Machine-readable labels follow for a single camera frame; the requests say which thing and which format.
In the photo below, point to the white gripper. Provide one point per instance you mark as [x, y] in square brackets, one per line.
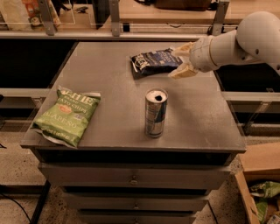
[199, 55]

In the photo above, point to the blue chip bag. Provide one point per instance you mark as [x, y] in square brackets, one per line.
[155, 62]

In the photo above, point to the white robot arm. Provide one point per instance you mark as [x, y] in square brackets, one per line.
[256, 40]

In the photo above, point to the redbull can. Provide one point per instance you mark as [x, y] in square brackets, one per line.
[155, 108]

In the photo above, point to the brown bag on desk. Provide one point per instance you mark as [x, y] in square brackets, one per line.
[191, 5]

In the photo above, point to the green jalapeno chip bag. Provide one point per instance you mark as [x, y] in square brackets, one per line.
[66, 121]

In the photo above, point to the green bag in box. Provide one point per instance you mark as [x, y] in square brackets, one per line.
[266, 197]

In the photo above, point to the grey drawer cabinet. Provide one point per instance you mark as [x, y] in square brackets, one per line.
[118, 174]

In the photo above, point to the cardboard box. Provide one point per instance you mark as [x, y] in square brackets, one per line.
[261, 162]

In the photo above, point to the metal railing with posts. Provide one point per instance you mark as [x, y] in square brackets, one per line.
[128, 19]

